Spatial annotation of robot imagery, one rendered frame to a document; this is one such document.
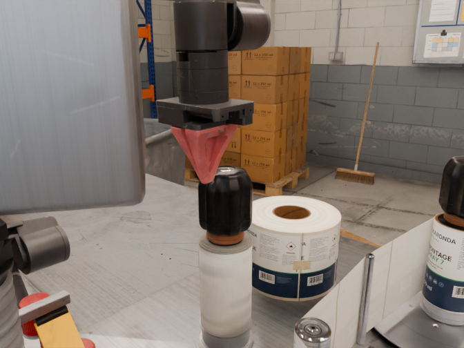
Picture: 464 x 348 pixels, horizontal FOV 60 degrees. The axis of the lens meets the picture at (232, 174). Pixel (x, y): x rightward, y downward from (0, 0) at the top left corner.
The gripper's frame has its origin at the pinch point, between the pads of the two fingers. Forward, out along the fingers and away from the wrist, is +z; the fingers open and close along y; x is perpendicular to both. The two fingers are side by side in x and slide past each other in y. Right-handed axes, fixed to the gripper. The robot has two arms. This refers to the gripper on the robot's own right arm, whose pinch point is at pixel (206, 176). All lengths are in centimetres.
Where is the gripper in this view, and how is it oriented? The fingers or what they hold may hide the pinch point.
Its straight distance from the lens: 49.0
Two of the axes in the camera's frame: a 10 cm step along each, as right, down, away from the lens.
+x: -6.8, 2.5, -6.9
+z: 0.2, 9.5, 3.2
